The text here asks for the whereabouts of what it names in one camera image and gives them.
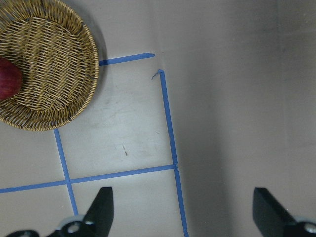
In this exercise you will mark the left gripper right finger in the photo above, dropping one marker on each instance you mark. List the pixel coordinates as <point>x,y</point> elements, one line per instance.
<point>273,220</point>

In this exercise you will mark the dark red apple in basket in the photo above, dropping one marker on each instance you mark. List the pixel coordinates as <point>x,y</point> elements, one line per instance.
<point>10,79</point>

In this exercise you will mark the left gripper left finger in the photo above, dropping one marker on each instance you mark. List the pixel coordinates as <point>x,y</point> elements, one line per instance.
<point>97,221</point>

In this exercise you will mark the round wicker basket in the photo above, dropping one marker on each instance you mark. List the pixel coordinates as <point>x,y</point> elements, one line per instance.
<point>57,55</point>

